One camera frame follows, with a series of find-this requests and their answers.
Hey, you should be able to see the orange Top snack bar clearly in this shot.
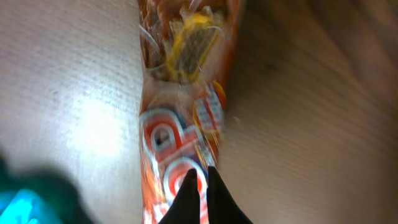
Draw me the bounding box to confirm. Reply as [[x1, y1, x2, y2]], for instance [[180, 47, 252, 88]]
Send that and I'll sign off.
[[138, 0, 245, 223]]

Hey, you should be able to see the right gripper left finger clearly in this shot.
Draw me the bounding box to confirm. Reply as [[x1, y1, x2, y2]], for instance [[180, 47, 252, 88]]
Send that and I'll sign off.
[[159, 169, 200, 224]]

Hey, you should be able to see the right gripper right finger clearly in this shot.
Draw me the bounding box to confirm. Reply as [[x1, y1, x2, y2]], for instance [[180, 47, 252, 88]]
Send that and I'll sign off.
[[206, 166, 252, 224]]

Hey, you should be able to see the blue Listerine mouthwash bottle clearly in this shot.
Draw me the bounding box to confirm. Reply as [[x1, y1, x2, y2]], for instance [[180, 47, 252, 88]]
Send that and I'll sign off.
[[1, 189, 63, 224]]

